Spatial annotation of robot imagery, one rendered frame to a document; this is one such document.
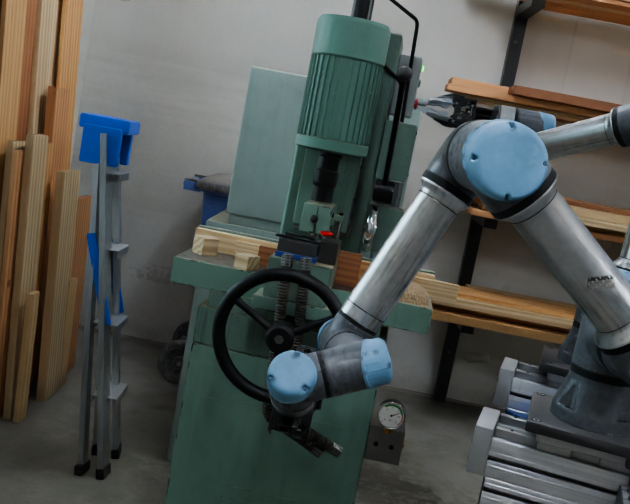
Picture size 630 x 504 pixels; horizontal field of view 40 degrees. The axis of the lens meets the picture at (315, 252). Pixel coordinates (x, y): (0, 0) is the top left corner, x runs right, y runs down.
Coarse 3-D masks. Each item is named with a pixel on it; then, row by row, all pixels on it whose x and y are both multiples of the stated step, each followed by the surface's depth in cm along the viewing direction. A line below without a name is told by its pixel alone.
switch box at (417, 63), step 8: (400, 56) 227; (408, 56) 227; (416, 56) 227; (400, 64) 227; (408, 64) 227; (416, 64) 227; (416, 72) 227; (416, 80) 227; (416, 88) 228; (392, 96) 229; (408, 96) 228; (392, 104) 229; (408, 104) 228; (392, 112) 229; (408, 112) 229
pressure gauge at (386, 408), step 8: (392, 400) 189; (384, 408) 188; (392, 408) 188; (400, 408) 188; (384, 416) 188; (392, 416) 188; (400, 416) 188; (384, 424) 188; (392, 424) 188; (400, 424) 188; (384, 432) 191
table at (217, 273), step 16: (176, 256) 196; (192, 256) 199; (208, 256) 204; (224, 256) 208; (176, 272) 196; (192, 272) 195; (208, 272) 195; (224, 272) 195; (240, 272) 194; (208, 288) 196; (224, 288) 195; (256, 288) 194; (336, 288) 193; (352, 288) 197; (256, 304) 185; (272, 304) 185; (288, 304) 184; (400, 304) 191; (400, 320) 192; (416, 320) 191
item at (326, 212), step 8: (312, 200) 211; (304, 208) 202; (312, 208) 202; (320, 208) 202; (328, 208) 202; (336, 208) 213; (304, 216) 203; (320, 216) 202; (328, 216) 202; (304, 224) 203; (312, 224) 203; (320, 224) 203; (328, 224) 202; (312, 232) 203
